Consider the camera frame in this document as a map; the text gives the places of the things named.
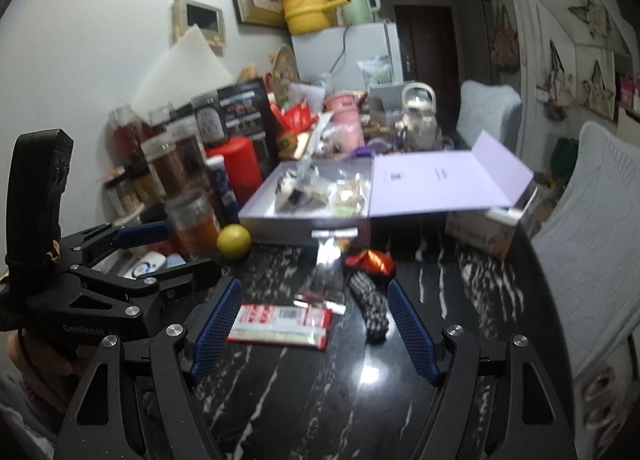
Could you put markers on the row of cosmetic bottles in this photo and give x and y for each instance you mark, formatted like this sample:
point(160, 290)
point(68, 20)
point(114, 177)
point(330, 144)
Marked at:
point(630, 89)

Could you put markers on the printed cardboard box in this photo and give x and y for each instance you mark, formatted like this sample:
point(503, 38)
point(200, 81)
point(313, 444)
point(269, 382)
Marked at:
point(480, 232)

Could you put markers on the cluster of food jars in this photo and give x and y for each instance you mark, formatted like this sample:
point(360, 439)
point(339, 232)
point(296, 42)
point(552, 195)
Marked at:
point(165, 164)

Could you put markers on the pink mug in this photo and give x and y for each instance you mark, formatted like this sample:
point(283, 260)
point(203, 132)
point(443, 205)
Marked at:
point(345, 124)

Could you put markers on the lavender gift box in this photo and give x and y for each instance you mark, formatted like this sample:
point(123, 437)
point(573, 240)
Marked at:
point(425, 179)

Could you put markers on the white printed paper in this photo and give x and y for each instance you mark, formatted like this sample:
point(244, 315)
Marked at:
point(305, 92)

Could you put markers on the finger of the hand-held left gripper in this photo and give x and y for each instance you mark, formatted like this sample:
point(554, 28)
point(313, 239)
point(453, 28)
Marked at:
point(190, 276)
point(140, 235)

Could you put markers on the black printed food bag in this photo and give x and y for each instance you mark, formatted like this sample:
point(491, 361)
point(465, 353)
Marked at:
point(245, 109)

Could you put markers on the woven round fan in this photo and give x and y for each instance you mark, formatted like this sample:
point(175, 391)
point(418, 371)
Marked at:
point(285, 67)

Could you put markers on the pink slipper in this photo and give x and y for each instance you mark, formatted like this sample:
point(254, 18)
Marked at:
point(602, 421)

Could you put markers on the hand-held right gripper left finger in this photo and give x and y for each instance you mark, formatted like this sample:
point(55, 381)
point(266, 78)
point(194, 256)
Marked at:
point(217, 330)

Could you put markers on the red carton green label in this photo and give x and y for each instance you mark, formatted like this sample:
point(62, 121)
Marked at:
point(287, 142)

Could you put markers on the white rounded device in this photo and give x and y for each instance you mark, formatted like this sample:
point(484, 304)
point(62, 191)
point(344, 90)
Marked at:
point(147, 266)

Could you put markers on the cream tote bag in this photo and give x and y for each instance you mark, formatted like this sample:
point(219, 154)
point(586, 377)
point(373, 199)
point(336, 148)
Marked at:
point(560, 79)
point(599, 94)

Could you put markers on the red cylinder canister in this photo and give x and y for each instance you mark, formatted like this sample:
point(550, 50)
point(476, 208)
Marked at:
point(240, 164)

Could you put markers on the large chair with pale cover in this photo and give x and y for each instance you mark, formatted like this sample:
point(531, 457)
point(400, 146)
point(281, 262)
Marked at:
point(590, 240)

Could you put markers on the green floor bag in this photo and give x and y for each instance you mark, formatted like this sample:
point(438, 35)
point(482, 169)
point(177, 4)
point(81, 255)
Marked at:
point(564, 152)

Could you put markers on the red printed packet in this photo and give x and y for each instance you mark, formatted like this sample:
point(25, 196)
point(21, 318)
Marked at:
point(300, 117)

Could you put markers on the blue tube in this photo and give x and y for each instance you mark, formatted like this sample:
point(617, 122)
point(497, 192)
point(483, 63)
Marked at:
point(222, 195)

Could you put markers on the light blue case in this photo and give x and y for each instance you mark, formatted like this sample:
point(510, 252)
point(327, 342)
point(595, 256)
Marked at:
point(175, 260)

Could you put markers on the green white bag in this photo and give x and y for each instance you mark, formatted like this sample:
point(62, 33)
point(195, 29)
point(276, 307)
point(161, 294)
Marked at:
point(375, 70)

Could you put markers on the person's left hand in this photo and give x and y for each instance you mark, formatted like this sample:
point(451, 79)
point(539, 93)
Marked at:
point(55, 365)

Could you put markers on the person's left forearm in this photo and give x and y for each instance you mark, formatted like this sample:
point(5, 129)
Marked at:
point(20, 405)

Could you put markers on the black white gingham cloth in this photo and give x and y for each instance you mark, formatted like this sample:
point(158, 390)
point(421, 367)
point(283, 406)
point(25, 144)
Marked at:
point(370, 310)

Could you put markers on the yellow pot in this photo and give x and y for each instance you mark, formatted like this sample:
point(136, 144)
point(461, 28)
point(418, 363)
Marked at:
point(305, 14)

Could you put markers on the green electric kettle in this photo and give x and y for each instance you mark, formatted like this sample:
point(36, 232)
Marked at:
point(355, 4)

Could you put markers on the silver clear zip bag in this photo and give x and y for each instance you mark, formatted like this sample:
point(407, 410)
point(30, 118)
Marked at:
point(327, 260)

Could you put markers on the red snack packet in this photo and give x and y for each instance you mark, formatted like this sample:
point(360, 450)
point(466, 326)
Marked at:
point(280, 320)

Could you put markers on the red gold foil packet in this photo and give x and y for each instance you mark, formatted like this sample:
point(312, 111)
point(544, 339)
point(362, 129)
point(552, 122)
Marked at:
point(372, 262)

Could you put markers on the dark brown door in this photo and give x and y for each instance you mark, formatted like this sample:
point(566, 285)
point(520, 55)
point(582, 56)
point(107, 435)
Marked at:
point(425, 54)

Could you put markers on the white foam board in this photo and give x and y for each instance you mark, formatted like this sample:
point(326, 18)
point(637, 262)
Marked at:
point(190, 69)

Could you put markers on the white plush toy with glasses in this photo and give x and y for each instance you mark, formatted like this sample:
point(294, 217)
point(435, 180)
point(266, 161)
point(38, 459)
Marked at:
point(295, 196)

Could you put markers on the wall intercom panel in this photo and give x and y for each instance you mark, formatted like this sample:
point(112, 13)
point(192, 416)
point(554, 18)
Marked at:
point(202, 19)

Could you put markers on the brown hanging bag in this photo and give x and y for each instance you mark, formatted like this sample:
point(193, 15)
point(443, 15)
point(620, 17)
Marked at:
point(505, 44)

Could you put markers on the white fridge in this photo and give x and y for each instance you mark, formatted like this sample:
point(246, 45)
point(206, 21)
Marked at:
point(370, 49)

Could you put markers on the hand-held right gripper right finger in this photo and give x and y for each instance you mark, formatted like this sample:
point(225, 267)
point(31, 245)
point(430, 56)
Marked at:
point(412, 332)

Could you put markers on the beige slipper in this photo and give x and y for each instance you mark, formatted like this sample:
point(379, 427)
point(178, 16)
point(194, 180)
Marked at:
point(600, 385)

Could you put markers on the yellow lemon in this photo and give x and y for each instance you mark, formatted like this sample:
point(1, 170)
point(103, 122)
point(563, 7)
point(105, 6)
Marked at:
point(234, 241)

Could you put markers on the grey box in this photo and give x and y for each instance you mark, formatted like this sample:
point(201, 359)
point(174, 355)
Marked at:
point(382, 99)

